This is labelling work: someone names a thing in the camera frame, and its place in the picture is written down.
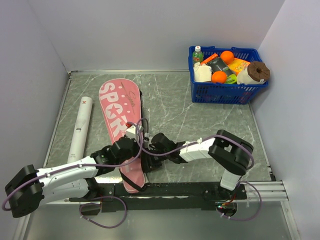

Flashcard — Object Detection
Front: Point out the orange fruit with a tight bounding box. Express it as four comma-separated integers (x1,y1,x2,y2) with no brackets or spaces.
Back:
220,50,235,65
211,71,228,84

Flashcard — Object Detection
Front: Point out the green small pack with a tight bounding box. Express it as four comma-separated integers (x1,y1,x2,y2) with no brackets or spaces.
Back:
225,73,237,84

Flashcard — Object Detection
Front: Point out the yellow snack box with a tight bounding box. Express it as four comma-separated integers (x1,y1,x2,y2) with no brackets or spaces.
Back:
227,57,250,76

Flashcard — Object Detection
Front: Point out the white shuttlecock tube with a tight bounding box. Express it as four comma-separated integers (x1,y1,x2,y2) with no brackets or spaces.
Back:
67,96,93,164

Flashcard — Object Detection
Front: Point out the orange fruit upper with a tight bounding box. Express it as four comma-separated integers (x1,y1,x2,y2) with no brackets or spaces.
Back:
220,50,235,65

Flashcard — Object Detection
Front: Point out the orange fruit lower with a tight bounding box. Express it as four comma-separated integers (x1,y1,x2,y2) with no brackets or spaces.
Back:
211,71,228,84

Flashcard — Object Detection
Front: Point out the white carton box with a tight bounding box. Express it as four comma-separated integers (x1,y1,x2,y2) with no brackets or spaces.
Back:
193,62,212,83

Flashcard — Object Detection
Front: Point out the blue plastic basket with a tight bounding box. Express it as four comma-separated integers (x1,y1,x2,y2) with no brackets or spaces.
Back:
188,45,269,105

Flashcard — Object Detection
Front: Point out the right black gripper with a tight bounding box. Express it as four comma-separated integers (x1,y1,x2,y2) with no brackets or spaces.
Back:
139,147,170,174

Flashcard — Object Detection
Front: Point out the green drink bottle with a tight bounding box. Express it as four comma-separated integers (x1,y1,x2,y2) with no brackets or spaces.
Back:
192,45,204,65

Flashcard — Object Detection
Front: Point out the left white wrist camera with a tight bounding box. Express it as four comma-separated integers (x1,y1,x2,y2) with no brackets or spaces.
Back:
124,122,144,141

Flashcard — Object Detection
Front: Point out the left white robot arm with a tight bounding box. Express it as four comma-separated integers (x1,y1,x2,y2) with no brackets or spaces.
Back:
1,137,142,218

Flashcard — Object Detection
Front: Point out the orange thin box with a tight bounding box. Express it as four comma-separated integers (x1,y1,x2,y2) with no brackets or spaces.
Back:
200,53,219,66

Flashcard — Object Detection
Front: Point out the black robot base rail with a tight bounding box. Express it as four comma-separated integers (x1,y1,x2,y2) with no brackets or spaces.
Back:
69,182,247,213

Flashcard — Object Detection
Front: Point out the pink racket cover bag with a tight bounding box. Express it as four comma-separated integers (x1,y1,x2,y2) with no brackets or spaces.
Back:
98,78,146,194

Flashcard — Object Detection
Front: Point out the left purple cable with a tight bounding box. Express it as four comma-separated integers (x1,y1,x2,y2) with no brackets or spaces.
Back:
1,118,145,229

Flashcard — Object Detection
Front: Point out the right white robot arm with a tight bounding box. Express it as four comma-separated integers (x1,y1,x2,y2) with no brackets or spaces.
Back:
142,130,255,199

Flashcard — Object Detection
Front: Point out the black product box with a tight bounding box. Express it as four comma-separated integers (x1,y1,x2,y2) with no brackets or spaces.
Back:
207,57,235,77

